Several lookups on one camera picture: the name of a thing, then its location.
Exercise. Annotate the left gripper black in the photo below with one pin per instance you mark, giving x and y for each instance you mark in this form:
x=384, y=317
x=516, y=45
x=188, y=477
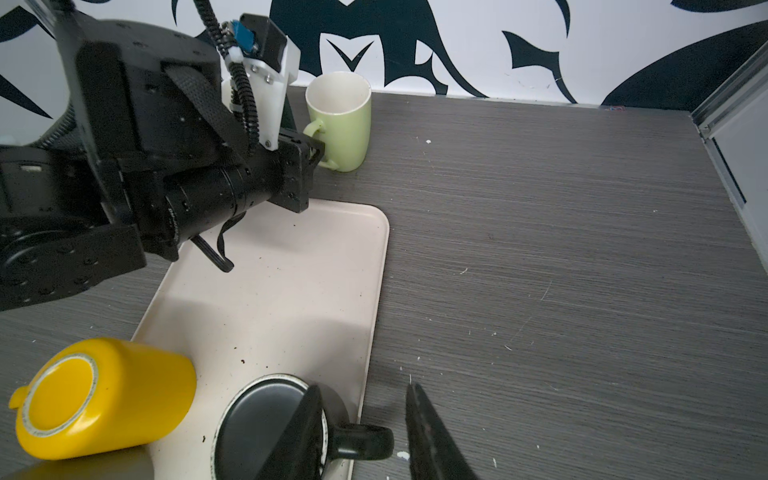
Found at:
x=200, y=199

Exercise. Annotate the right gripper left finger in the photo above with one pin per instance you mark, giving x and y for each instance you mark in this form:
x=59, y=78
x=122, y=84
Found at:
x=298, y=452

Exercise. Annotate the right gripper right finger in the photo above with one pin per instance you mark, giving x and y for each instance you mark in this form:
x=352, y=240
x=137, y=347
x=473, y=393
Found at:
x=433, y=452

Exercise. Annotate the black mug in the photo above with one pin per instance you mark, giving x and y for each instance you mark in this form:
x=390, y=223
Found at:
x=256, y=418

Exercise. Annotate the light green mug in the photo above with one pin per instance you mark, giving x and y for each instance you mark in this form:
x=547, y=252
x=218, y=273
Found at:
x=340, y=111

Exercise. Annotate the yellow mug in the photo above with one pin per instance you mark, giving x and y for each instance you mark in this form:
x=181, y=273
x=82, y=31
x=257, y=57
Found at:
x=101, y=395

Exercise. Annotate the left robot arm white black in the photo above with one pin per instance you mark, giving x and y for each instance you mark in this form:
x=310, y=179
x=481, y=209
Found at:
x=164, y=137

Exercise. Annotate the grey mug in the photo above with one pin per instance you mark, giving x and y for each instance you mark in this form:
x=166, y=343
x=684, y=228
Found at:
x=131, y=463

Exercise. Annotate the beige serving tray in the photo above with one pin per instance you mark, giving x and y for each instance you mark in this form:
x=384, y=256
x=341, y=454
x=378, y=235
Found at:
x=302, y=299

